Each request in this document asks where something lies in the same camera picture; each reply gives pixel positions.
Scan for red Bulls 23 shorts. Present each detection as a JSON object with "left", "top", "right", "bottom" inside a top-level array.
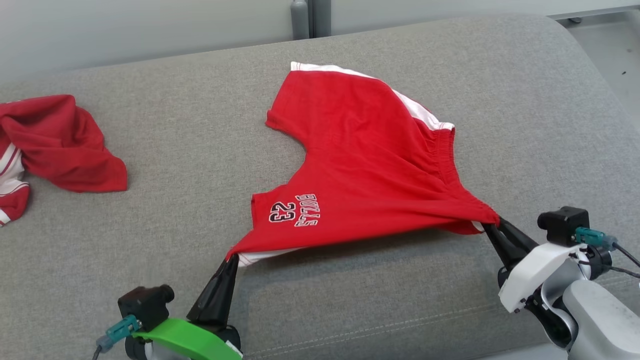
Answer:
[{"left": 225, "top": 61, "right": 501, "bottom": 268}]

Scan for teal left camera connector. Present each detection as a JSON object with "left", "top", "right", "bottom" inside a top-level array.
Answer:
[{"left": 96, "top": 314, "right": 141, "bottom": 354}]

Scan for grey baseboard strip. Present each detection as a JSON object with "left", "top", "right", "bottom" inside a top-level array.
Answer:
[{"left": 547, "top": 4, "right": 640, "bottom": 21}]

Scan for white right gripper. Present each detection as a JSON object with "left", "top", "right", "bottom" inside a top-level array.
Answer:
[{"left": 482, "top": 216, "right": 585, "bottom": 314}]

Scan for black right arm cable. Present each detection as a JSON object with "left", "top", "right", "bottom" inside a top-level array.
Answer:
[{"left": 580, "top": 242, "right": 640, "bottom": 279}]

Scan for teal right camera connector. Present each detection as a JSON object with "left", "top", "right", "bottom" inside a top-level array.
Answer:
[{"left": 575, "top": 227, "right": 619, "bottom": 251}]

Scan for teal camera connector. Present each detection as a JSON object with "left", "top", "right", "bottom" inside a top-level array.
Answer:
[
  {"left": 575, "top": 227, "right": 619, "bottom": 251},
  {"left": 96, "top": 314, "right": 141, "bottom": 354}
]

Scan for grey fabric sofa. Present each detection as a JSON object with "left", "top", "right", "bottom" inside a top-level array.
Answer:
[{"left": 0, "top": 14, "right": 640, "bottom": 360}]

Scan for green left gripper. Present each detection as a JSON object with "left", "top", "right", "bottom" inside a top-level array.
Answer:
[{"left": 131, "top": 255, "right": 244, "bottom": 360}]

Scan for red basketball jersey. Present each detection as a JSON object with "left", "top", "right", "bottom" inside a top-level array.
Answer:
[{"left": 0, "top": 94, "right": 129, "bottom": 227}]

